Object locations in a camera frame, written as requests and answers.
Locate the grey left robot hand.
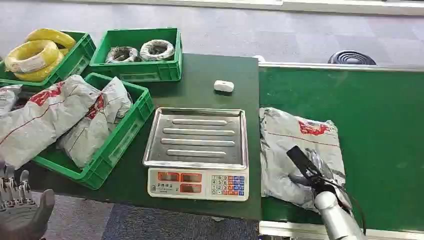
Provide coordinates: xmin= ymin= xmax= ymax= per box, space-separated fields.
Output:
xmin=0 ymin=161 xmax=56 ymax=240

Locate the dark right robot hand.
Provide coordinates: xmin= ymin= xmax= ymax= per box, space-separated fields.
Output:
xmin=286 ymin=145 xmax=338 ymax=197

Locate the grey parcel bag red print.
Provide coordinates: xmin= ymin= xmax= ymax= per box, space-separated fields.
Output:
xmin=259 ymin=106 xmax=353 ymax=214

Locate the green conveyor belt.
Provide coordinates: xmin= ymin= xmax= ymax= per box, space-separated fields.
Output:
xmin=258 ymin=65 xmax=424 ymax=233

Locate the large grey parcel bag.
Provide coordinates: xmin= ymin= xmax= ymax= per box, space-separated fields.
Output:
xmin=0 ymin=74 xmax=102 ymax=170

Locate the crumpled grey parcel bag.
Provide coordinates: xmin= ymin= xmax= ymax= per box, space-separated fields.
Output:
xmin=56 ymin=76 xmax=134 ymax=169

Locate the electronic scale with steel tray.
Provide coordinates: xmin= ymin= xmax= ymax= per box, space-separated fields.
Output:
xmin=142 ymin=107 xmax=250 ymax=203

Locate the small white plastic box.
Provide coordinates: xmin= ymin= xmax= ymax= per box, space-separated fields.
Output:
xmin=213 ymin=79 xmax=235 ymax=93

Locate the green crate holding parcels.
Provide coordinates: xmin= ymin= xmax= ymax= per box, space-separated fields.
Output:
xmin=31 ymin=72 xmax=156 ymax=191

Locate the black ribbed round object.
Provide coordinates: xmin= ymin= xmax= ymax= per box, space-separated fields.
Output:
xmin=327 ymin=50 xmax=378 ymax=66

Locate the small grey parcel bag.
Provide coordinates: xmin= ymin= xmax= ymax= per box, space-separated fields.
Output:
xmin=0 ymin=84 xmax=23 ymax=117

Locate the green crate holding yellow coils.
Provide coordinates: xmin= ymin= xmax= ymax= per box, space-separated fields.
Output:
xmin=0 ymin=30 xmax=97 ymax=89

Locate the green crate holding grey coils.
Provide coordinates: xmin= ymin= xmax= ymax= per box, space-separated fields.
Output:
xmin=89 ymin=27 xmax=184 ymax=83

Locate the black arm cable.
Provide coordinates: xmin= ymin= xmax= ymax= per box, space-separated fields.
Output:
xmin=319 ymin=177 xmax=368 ymax=237

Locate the yellow wire coil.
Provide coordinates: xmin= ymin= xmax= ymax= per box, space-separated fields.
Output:
xmin=24 ymin=28 xmax=77 ymax=51
xmin=4 ymin=39 xmax=61 ymax=74
xmin=13 ymin=49 xmax=66 ymax=83

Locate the dark grey wire coil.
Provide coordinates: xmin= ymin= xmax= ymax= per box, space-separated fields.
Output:
xmin=104 ymin=45 xmax=141 ymax=64

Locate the pale grey wire coil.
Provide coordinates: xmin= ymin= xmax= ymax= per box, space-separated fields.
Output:
xmin=139 ymin=39 xmax=176 ymax=63

